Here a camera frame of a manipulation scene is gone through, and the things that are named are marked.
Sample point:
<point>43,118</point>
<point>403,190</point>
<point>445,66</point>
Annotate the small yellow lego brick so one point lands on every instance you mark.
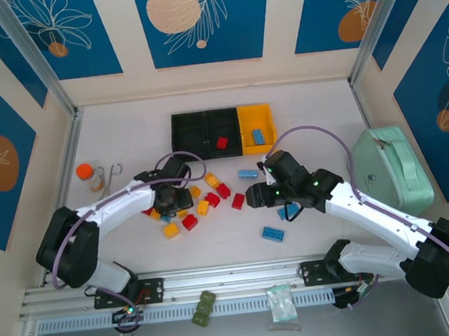
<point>182,214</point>

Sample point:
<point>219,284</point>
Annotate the long light blue lego brick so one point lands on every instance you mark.
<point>247,174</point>

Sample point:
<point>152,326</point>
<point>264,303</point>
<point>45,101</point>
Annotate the small blue lego brick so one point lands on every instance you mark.
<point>166,219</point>

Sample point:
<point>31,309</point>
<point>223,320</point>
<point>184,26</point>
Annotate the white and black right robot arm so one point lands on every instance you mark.
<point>370,218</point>

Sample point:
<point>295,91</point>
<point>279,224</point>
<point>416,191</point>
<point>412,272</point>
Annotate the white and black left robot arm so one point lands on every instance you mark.
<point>122,208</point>

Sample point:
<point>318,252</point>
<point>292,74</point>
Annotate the metal tongs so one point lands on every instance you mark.
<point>109,178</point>

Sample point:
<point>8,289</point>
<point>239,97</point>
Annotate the yellow plastic bin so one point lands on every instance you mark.
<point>255,116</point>

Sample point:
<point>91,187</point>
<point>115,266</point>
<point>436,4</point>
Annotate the orange capped clear bottle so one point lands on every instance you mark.
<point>85,171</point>

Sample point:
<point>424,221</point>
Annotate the mint green zip case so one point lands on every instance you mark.
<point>391,185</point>

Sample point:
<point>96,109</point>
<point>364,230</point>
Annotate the olive green segmented pad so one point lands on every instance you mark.
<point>203,308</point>

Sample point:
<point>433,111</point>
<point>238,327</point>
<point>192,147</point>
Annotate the clear plastic bag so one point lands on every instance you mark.
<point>281,304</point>

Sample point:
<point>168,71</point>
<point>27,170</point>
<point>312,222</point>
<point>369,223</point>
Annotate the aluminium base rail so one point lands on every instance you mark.
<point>234,279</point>

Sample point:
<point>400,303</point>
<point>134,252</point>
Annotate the aluminium table edge rail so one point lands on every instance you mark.
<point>68,150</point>
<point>359,113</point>

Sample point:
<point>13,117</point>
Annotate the aluminium frame post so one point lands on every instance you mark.
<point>378,25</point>
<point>35,55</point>

